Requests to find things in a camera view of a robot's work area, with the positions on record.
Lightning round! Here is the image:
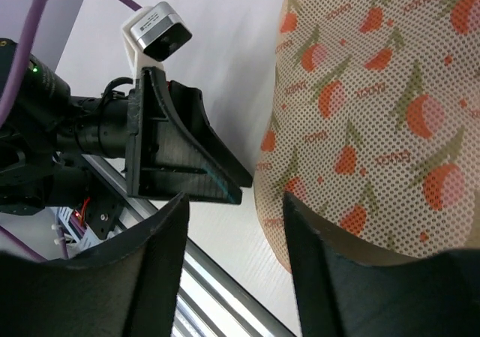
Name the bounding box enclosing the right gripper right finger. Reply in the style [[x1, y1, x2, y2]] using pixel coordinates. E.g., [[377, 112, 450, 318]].
[[283, 193, 479, 336]]

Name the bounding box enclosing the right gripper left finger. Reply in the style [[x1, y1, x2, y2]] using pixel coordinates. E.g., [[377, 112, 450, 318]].
[[1, 194, 190, 336]]

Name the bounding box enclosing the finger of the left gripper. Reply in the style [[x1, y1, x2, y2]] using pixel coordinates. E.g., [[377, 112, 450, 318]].
[[140, 68, 244, 206], [168, 80, 252, 186]]

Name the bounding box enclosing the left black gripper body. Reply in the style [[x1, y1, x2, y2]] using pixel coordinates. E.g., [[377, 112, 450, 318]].
[[73, 66, 173, 199]]

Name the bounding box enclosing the floral mesh laundry bag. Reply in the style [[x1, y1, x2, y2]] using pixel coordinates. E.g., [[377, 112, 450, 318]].
[[254, 0, 479, 268]]

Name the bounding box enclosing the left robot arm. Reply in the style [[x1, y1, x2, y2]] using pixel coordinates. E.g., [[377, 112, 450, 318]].
[[1, 56, 253, 215]]

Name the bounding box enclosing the white slotted cable duct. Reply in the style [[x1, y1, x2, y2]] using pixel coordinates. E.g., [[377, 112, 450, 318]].
[[49, 207, 101, 259]]

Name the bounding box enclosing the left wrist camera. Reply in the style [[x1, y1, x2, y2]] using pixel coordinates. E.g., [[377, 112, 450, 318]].
[[121, 2, 192, 77]]

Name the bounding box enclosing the aluminium rail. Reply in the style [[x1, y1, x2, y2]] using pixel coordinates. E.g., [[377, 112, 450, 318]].
[[82, 155, 297, 337]]

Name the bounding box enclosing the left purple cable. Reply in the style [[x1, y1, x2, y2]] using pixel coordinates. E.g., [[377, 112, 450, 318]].
[[0, 0, 142, 128]]

